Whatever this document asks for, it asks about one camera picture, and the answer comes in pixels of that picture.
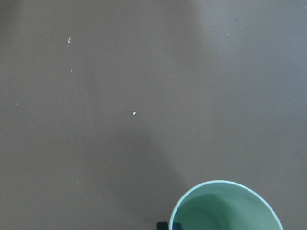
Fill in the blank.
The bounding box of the green plastic cup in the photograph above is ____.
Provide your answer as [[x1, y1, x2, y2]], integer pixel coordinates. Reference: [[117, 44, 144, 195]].
[[168, 180, 283, 230]]

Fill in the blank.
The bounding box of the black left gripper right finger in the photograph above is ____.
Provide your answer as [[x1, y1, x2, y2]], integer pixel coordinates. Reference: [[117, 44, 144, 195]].
[[172, 222, 183, 230]]

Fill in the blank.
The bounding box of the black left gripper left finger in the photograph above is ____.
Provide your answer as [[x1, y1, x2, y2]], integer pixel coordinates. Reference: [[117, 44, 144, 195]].
[[156, 221, 169, 230]]

